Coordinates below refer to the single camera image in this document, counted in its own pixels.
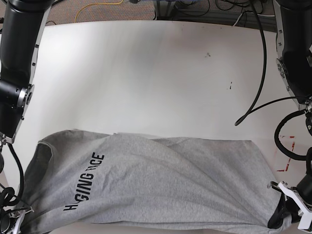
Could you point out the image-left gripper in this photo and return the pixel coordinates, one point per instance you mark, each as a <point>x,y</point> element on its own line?
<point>12,220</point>

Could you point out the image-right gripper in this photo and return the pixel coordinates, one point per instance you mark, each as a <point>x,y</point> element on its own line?
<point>295,202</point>

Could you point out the grey printed T-shirt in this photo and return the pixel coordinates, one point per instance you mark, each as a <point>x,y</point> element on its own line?
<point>175,183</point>

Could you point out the black robot arm image-left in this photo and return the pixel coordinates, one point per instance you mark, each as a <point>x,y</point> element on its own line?
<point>23,25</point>

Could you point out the grey metal frame leg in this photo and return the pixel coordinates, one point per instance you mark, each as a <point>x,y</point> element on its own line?
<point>164,9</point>

